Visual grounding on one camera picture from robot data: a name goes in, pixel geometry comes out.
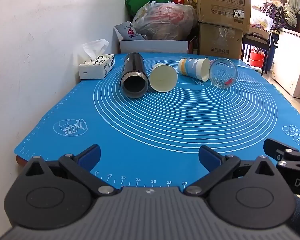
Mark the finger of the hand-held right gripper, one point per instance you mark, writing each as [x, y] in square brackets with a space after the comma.
[273, 147]

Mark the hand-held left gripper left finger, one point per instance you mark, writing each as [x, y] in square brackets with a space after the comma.
[90, 158]

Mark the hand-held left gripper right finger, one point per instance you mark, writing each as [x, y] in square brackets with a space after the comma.
[208, 158]

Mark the clear glass cup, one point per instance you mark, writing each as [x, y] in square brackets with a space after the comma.
[222, 72]

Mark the plain white paper cup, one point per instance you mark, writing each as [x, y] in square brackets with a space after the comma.
[163, 78]

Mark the blue and white paper cup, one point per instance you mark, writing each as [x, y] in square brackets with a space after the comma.
[192, 67]

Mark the black thermos cup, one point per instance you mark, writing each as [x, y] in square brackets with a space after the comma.
[133, 72]

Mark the blue silicone baking mat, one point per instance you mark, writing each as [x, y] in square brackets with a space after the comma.
[165, 130]

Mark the white chest freezer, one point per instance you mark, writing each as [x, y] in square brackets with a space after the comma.
[291, 62]

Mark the red bucket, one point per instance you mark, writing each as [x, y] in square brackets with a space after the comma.
[256, 58]

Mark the white tissue box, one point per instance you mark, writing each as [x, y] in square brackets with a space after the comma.
[96, 67]

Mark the black chair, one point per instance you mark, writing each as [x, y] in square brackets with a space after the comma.
[255, 40]

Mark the brown cardboard box taped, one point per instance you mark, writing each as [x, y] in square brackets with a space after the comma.
[218, 42]

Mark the white cardboard box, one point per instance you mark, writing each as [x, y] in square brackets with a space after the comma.
[152, 46]

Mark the dark patterned bag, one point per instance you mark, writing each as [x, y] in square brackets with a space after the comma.
[276, 16]

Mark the white printed paper bag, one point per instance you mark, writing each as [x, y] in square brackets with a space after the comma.
[127, 31]

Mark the grey cloth bundle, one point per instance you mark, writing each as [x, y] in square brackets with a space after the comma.
[292, 15]

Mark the clear plastic bag red contents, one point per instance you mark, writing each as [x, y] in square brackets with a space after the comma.
[165, 21]

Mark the large brown cardboard box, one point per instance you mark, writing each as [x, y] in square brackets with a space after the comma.
[222, 2]

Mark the red packet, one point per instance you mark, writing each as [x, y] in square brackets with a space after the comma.
[183, 0]

